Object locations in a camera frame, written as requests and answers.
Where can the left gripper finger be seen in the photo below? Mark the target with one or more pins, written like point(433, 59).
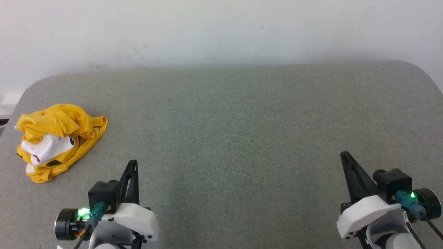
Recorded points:
point(136, 186)
point(126, 180)

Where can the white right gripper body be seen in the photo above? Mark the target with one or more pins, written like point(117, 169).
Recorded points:
point(363, 214)

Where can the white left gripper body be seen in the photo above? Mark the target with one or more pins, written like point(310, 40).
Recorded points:
point(138, 219)

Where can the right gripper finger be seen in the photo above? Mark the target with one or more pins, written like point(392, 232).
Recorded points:
point(349, 183)
point(365, 183)

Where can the yellow printed T-shirt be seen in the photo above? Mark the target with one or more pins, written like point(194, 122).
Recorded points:
point(62, 117)

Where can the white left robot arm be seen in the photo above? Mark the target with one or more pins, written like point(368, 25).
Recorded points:
point(110, 235)

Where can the black right cylindrical motor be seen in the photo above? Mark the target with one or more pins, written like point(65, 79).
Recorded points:
point(429, 204)

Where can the black cylindrical motor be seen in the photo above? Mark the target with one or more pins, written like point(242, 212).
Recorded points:
point(429, 204)
point(65, 224)

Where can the black left cylindrical motor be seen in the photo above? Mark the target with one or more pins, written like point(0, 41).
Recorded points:
point(65, 224)

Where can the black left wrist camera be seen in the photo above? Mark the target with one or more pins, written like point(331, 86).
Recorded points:
point(104, 193)

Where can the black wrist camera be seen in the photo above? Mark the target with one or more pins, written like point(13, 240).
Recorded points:
point(392, 183)
point(104, 193)

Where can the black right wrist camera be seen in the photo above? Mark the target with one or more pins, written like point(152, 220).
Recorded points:
point(392, 183)

